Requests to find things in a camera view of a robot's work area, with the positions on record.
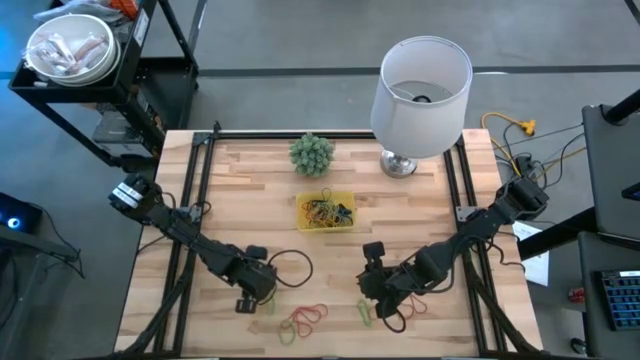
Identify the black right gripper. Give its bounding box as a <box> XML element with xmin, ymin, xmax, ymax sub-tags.
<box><xmin>356</xmin><ymin>241</ymin><xmax>426</xmax><ymax>321</ymax></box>

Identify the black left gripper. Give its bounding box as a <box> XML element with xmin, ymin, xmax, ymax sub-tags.
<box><xmin>222</xmin><ymin>244</ymin><xmax>279</xmax><ymax>315</ymax></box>

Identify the yellow rubber band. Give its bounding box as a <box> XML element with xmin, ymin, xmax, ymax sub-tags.
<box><xmin>304</xmin><ymin>207</ymin><xmax>344</xmax><ymax>230</ymax></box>

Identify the large thin black rubber band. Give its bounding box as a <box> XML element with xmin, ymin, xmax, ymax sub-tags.
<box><xmin>301</xmin><ymin>187</ymin><xmax>355</xmax><ymax>230</ymax></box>

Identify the yellow plastic bin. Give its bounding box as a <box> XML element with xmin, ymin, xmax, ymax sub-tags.
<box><xmin>295</xmin><ymin>191</ymin><xmax>358</xmax><ymax>234</ymax></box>

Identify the green artificial succulent ball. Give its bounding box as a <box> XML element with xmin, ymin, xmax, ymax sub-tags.
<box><xmin>288</xmin><ymin>131</ymin><xmax>336</xmax><ymax>178</ymax></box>

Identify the white shade table lamp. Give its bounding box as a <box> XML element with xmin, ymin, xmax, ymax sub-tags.
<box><xmin>369</xmin><ymin>35</ymin><xmax>474</xmax><ymax>180</ymax></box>

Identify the white paper sheet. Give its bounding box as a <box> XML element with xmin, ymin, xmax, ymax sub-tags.
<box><xmin>512</xmin><ymin>222</ymin><xmax>550</xmax><ymax>287</ymax></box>

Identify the black metal bar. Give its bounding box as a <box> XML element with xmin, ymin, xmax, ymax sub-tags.
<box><xmin>517</xmin><ymin>207</ymin><xmax>601</xmax><ymax>261</ymax></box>

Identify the black power adapter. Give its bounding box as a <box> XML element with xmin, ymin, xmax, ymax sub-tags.
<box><xmin>514</xmin><ymin>154</ymin><xmax>536</xmax><ymax>176</ymax></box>

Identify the black equipment box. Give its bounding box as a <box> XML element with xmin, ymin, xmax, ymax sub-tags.
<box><xmin>92</xmin><ymin>110</ymin><xmax>151</xmax><ymax>147</ymax></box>

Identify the black utility cart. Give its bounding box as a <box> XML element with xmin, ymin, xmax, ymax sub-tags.
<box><xmin>7</xmin><ymin>0</ymin><xmax>209</xmax><ymax>169</ymax></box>

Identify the black keyboard desk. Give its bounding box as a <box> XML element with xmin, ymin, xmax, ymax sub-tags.
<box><xmin>577</xmin><ymin>229</ymin><xmax>640</xmax><ymax>360</ymax></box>

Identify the keyboard with coloured keys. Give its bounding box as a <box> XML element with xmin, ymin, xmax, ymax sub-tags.
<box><xmin>599</xmin><ymin>269</ymin><xmax>640</xmax><ymax>331</ymax></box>

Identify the black computer with blue light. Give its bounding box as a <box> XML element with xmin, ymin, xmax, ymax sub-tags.
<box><xmin>0</xmin><ymin>192</ymin><xmax>44</xmax><ymax>236</ymax></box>

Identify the white bowl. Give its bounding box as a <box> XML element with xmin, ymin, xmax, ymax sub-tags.
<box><xmin>29</xmin><ymin>29</ymin><xmax>122</xmax><ymax>89</ymax></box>
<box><xmin>24</xmin><ymin>13</ymin><xmax>117</xmax><ymax>84</ymax></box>

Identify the plastic wrapped snack pack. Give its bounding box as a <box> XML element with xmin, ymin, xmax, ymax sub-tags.
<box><xmin>27</xmin><ymin>33</ymin><xmax>76</xmax><ymax>76</ymax></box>
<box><xmin>69</xmin><ymin>32</ymin><xmax>109</xmax><ymax>69</ymax></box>

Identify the orange packet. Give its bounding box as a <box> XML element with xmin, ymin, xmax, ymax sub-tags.
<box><xmin>108</xmin><ymin>0</ymin><xmax>140</xmax><ymax>16</ymax></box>

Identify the black pole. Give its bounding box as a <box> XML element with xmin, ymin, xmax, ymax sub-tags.
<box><xmin>602</xmin><ymin>87</ymin><xmax>640</xmax><ymax>126</ymax></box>

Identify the clear plastic bag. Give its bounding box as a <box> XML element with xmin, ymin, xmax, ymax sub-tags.
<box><xmin>32</xmin><ymin>0</ymin><xmax>124</xmax><ymax>24</ymax></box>

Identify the black left camera cable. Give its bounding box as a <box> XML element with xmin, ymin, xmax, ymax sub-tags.
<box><xmin>267</xmin><ymin>248</ymin><xmax>315</xmax><ymax>290</ymax></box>

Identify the black camera cable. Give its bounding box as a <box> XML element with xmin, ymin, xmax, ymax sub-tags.
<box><xmin>382</xmin><ymin>307</ymin><xmax>409</xmax><ymax>335</ymax></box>
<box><xmin>267</xmin><ymin>248</ymin><xmax>315</xmax><ymax>290</ymax></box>

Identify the black right camera cable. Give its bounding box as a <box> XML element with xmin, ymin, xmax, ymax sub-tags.
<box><xmin>382</xmin><ymin>307</ymin><xmax>409</xmax><ymax>335</ymax></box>

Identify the black aluminium extrusion frame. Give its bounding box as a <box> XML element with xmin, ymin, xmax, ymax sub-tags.
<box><xmin>115</xmin><ymin>121</ymin><xmax>545</xmax><ymax>359</ymax></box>

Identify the yellow extension cable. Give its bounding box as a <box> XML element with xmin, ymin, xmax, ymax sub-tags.
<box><xmin>480</xmin><ymin>112</ymin><xmax>537</xmax><ymax>182</ymax></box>

